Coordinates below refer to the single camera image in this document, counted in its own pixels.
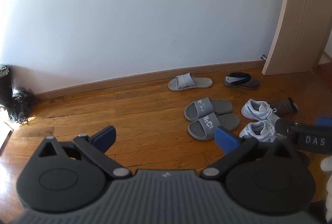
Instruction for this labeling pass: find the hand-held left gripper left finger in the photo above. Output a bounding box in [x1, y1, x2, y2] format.
[38, 125, 133, 179]

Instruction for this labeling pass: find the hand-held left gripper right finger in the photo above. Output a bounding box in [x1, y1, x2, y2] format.
[199, 126, 301, 181]

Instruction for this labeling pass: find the dark grey slide sandal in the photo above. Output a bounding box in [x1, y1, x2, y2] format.
[184, 97, 233, 122]
[187, 113, 240, 141]

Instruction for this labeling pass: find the white lace-up sneaker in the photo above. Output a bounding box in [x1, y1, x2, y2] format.
[238, 120, 280, 143]
[241, 99, 282, 121]

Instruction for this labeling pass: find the knit slipper with black collar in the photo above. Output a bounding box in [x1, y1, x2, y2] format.
[224, 72, 261, 90]
[270, 97, 299, 116]

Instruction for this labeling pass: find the light grey slide sandal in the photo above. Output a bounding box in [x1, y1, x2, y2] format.
[168, 72, 213, 92]

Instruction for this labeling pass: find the person's right hand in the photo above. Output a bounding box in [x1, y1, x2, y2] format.
[321, 158, 332, 204]

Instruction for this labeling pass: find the black plastic bag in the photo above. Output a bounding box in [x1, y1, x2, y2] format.
[7, 86, 40, 125]

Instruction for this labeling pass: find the beige wooden door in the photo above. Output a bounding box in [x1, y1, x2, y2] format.
[261, 0, 332, 76]

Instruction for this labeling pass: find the dark patterned bag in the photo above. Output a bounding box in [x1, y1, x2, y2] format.
[0, 64, 12, 110]

